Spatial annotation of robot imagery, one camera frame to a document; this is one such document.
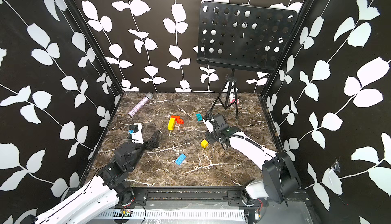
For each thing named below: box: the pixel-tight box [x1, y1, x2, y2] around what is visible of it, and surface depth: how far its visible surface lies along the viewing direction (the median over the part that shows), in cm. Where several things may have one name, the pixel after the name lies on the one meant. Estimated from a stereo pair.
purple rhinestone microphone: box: [127, 92, 154, 117], surface depth 113 cm
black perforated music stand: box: [196, 1, 298, 119], surface depth 66 cm
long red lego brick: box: [170, 115, 185, 125], surface depth 105 cm
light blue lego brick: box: [174, 152, 187, 166], surface depth 87 cm
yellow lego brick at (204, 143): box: [200, 138, 209, 149], surface depth 93 cm
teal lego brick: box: [196, 113, 203, 122], surface depth 106 cm
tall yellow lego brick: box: [167, 117, 176, 131], surface depth 102 cm
